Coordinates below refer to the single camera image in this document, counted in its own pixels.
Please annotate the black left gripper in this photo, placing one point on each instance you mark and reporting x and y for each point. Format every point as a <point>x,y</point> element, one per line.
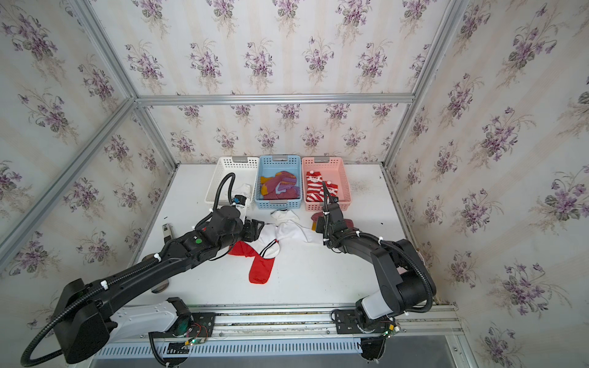
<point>252,231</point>

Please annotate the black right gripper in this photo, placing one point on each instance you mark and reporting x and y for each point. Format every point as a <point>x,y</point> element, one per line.
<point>320,228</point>

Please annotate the white sock with black stripes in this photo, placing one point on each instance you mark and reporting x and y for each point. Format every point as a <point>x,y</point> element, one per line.
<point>267,245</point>

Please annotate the red white striped santa sock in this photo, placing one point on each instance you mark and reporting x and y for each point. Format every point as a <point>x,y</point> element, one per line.
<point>315,187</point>

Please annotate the small white ankle sock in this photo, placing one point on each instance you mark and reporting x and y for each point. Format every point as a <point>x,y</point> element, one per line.
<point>244,190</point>

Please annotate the purple yellow sock front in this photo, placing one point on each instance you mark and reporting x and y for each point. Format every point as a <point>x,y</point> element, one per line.
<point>269,185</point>

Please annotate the purple yellow sock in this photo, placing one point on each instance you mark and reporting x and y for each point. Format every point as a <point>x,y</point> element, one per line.
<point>269,185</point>
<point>316,216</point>

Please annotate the purple striped sock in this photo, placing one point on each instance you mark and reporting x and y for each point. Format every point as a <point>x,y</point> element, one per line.
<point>288,189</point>

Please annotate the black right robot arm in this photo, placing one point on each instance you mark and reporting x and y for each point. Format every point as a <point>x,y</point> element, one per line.
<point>404,283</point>

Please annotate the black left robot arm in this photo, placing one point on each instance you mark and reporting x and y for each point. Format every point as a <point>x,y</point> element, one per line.
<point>83,321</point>

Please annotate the pink plastic basket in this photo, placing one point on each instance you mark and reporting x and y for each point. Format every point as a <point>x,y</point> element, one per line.
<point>331,169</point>

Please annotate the blue plastic basket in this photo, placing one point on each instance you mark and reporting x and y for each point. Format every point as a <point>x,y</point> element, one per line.
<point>268,167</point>

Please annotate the small white folded sock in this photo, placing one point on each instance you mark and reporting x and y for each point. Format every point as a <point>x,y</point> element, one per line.
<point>284,215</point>

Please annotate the plain red sock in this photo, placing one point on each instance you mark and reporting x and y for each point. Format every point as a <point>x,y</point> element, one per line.
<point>261,268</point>

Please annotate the brown plaid cylinder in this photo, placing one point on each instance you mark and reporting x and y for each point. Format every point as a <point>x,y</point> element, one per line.
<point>159,288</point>

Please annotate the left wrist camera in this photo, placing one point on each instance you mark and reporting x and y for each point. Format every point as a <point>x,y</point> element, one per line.
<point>240,200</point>

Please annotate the aluminium rail front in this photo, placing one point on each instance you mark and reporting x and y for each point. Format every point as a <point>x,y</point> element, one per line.
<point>257,322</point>

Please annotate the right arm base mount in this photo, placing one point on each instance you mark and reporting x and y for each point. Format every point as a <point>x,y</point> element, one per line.
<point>348,321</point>

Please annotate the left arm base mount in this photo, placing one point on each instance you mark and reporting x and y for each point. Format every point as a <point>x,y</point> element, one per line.
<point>198,328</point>

